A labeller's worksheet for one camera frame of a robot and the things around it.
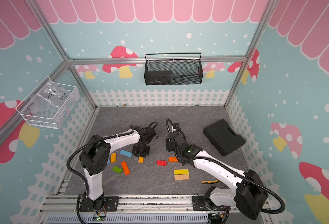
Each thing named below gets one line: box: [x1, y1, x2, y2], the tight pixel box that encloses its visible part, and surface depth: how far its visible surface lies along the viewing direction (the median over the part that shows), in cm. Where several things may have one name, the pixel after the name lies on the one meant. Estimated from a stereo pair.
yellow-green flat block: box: [173, 168, 190, 175], surface depth 87 cm
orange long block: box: [121, 160, 131, 176], surface depth 88 cm
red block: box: [156, 160, 167, 167], surface depth 91 cm
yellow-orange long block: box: [138, 156, 144, 164], surface depth 91 cm
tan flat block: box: [174, 174, 190, 181], surface depth 85 cm
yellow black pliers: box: [201, 179, 220, 184], surface depth 83 cm
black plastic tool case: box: [203, 119, 246, 157], surface depth 98 cm
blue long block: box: [119, 149, 133, 158], surface depth 93 cm
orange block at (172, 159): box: [168, 156, 179, 163], surface depth 91 cm
